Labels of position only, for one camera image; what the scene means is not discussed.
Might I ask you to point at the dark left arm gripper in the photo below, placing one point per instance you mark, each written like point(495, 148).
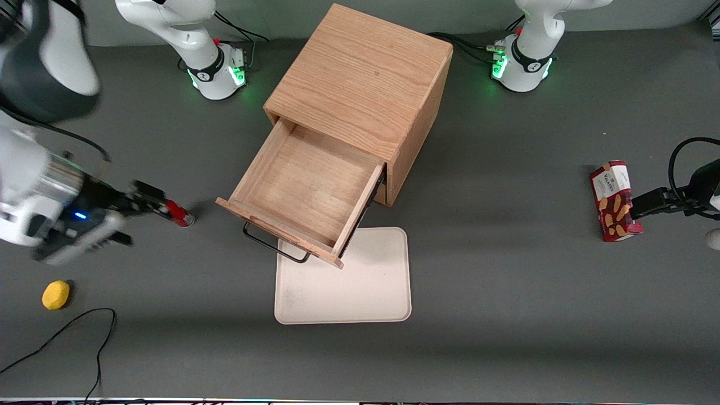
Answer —
point(704, 184)

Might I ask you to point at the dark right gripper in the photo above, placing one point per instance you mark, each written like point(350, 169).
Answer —
point(100, 198)

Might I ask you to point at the wooden drawer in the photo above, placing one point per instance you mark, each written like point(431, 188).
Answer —
point(306, 185)

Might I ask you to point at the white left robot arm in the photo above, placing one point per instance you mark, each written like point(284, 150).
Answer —
point(529, 56)

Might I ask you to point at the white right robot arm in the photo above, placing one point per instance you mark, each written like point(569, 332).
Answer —
point(185, 28)

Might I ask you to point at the red cola bottle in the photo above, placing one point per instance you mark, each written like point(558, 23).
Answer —
point(181, 214)

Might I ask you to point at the red cookie box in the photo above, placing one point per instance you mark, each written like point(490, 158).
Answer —
point(614, 201)

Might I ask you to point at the yellow lemon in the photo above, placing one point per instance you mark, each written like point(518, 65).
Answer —
point(55, 295)

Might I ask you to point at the beige plastic tray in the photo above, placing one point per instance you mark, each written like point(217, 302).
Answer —
point(349, 287)

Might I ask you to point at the wooden cabinet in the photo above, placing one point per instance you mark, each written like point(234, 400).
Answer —
point(360, 79)

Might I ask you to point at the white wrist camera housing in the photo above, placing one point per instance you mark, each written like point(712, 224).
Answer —
point(79, 242)

